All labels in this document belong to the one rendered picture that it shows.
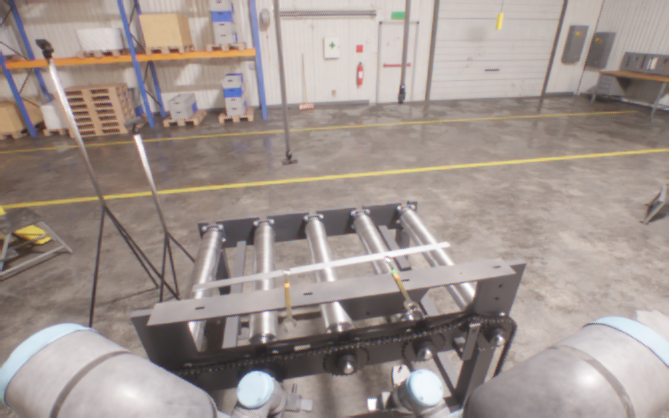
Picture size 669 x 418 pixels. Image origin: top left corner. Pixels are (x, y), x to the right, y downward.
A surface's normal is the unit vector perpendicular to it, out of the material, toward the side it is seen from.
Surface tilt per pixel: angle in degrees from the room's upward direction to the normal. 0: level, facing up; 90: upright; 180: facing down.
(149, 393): 37
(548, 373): 30
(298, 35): 90
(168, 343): 90
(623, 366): 15
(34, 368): 23
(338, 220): 90
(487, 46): 90
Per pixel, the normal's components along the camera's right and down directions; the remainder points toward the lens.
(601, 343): -0.12, -0.96
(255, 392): -0.15, -0.68
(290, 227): 0.18, 0.47
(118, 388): 0.34, -0.73
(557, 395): -0.44, -0.63
